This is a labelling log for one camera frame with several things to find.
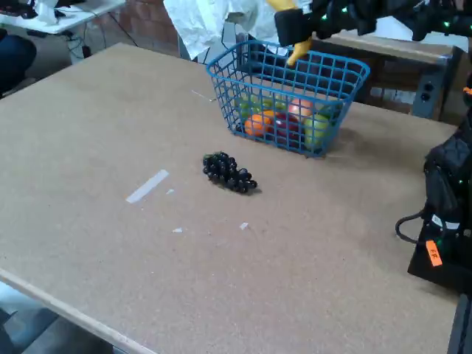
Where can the round green toy fruit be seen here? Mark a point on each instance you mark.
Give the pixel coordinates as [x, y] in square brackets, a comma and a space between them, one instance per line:
[274, 105]
[249, 105]

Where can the person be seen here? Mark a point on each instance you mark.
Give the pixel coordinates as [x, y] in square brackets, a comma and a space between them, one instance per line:
[14, 59]

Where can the orange toy fruit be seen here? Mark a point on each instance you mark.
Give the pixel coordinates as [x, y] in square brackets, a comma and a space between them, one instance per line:
[256, 125]

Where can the yellow toy banana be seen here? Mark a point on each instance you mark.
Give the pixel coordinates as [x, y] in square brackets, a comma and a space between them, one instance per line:
[300, 49]

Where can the orange label tag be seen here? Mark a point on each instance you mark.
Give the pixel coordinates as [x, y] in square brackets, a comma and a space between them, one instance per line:
[434, 253]

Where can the white crumpled cloth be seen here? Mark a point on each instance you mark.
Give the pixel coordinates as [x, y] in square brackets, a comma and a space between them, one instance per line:
[199, 22]

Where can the yellow green toy pear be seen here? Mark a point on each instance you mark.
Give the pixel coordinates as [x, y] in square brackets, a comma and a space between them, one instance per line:
[319, 127]

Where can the white crumpled paper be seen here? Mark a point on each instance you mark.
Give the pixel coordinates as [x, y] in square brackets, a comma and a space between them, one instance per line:
[46, 13]

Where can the black metal frame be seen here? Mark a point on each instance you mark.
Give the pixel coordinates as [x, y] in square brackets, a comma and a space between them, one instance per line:
[461, 324]

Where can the thin white tape strip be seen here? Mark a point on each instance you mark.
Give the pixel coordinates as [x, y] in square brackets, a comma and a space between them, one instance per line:
[203, 95]

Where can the pink red toy apple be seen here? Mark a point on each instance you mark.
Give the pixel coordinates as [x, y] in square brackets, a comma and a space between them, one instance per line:
[300, 108]

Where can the white folding table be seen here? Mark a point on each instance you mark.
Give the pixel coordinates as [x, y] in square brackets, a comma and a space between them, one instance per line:
[73, 16]

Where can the wooden bench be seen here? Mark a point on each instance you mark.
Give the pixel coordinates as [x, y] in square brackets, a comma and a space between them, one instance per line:
[387, 46]

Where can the black toy grapes bunch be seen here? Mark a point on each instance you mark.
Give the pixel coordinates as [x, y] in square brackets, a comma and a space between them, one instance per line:
[225, 173]

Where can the red toy pomegranate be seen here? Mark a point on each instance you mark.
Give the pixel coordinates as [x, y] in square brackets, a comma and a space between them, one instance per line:
[285, 127]

